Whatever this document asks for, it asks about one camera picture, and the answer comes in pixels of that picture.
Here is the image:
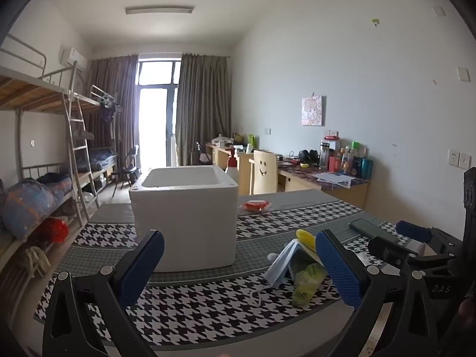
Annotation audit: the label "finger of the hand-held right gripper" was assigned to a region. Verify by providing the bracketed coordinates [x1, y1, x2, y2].
[395, 220, 460, 248]
[368, 236, 421, 264]

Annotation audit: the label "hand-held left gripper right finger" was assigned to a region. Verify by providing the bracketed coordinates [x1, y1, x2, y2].
[315, 229, 437, 357]

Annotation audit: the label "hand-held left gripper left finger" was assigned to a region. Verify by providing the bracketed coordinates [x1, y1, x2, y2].
[42, 229, 165, 357]

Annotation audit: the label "green wet wipe packet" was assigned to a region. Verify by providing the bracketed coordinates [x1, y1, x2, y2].
[290, 256, 330, 307]

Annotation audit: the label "yellow foam net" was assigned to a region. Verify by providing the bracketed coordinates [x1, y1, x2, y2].
[295, 229, 317, 253]

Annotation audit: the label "blue face mask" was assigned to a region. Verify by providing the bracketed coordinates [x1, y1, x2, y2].
[250, 240, 341, 307]

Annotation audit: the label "white foam box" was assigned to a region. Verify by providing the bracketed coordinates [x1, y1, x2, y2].
[129, 166, 239, 273]

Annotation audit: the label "black phone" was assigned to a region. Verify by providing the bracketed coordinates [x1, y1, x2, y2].
[348, 218, 400, 245]

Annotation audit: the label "houndstooth tablecloth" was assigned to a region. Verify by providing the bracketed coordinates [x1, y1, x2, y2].
[33, 188, 428, 357]

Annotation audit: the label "wooden desk patterned top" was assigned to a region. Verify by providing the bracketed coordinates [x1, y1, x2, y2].
[277, 160, 370, 211]

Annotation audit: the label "printed papers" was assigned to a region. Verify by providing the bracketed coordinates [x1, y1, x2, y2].
[311, 171, 357, 188]

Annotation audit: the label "row of toiletry bottles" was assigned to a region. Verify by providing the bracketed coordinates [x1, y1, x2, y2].
[319, 139, 373, 179]

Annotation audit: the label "red plastic bag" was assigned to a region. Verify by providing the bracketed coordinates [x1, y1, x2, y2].
[39, 217, 69, 248]

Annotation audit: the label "black folding chair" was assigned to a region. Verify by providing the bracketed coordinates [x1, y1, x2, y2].
[111, 145, 141, 198]

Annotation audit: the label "red plastic packet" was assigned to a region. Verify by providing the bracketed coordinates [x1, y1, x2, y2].
[239, 200, 271, 214]

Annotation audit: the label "black headphones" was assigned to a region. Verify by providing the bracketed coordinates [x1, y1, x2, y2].
[298, 149, 320, 166]

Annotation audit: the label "blue checked mattress bedding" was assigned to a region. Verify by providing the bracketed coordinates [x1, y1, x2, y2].
[87, 148, 119, 172]

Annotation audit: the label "wooden chair smiley face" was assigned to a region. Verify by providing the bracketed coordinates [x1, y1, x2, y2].
[248, 150, 279, 196]

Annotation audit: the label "dark blue quilt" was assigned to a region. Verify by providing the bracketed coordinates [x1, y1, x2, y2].
[37, 173, 71, 186]

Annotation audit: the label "white pump bottle red cap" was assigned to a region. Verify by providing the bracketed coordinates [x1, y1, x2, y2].
[224, 148, 240, 183]

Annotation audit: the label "blue plaid bedding bundle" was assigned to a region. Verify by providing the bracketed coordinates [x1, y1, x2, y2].
[0, 178, 73, 240]

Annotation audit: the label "plain wooden desk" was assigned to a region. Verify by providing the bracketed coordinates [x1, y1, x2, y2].
[206, 142, 257, 194]

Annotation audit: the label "metal bunk ladder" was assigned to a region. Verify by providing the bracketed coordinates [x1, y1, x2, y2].
[63, 61, 101, 227]

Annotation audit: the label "glass balcony door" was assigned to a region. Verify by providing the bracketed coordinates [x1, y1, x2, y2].
[137, 59, 182, 169]

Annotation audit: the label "dark hanging clothes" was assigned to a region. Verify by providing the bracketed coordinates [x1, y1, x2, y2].
[98, 100, 123, 123]

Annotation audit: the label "short metal bunk bed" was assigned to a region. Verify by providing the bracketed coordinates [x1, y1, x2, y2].
[89, 85, 123, 194]

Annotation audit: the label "brown curtain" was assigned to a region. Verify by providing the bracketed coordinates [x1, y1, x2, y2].
[176, 53, 232, 167]
[86, 54, 139, 164]

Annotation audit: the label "long metal bunk bed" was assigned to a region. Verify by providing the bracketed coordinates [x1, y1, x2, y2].
[0, 33, 101, 291]

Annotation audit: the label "white air conditioner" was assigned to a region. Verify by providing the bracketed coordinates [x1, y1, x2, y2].
[60, 47, 88, 71]

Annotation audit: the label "ceiling light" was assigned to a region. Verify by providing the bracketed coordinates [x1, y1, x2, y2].
[125, 5, 195, 15]

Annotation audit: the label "white double wall socket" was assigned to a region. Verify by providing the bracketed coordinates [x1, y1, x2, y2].
[448, 149, 471, 168]

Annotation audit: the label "pink wall poster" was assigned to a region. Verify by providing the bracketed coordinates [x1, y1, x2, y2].
[301, 95, 326, 127]

